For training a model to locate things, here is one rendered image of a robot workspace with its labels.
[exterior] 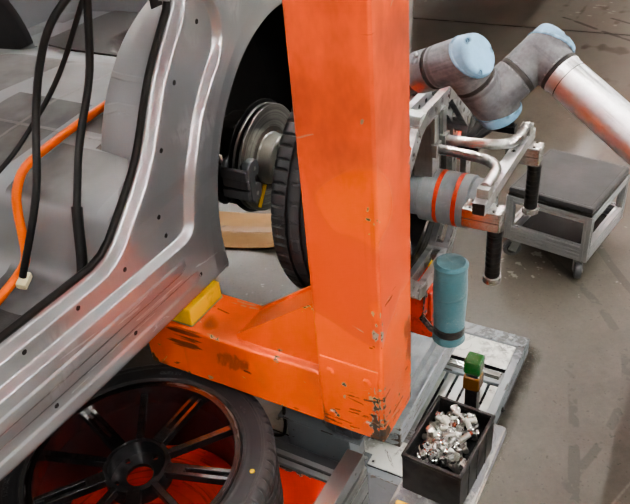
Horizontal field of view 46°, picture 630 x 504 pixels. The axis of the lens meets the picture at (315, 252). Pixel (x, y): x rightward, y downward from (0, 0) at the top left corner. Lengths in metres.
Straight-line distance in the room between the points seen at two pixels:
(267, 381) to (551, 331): 1.37
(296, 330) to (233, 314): 0.26
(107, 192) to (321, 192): 0.62
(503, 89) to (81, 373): 1.04
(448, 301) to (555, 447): 0.74
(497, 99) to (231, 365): 0.88
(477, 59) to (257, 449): 0.99
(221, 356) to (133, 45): 0.81
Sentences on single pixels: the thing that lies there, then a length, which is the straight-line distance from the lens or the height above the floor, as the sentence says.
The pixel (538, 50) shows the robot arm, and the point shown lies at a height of 1.30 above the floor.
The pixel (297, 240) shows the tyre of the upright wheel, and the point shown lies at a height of 0.85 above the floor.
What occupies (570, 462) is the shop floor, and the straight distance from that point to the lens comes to 2.45.
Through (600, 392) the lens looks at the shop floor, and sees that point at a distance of 2.68.
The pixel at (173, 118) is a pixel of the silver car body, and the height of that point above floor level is 1.19.
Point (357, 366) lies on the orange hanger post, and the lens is 1.61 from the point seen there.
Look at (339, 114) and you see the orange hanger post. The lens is 1.29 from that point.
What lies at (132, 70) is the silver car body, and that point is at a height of 1.22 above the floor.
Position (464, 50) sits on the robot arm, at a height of 1.34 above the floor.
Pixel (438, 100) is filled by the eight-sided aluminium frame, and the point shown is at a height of 1.12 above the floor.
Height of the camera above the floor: 1.84
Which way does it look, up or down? 34 degrees down
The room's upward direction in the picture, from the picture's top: 5 degrees counter-clockwise
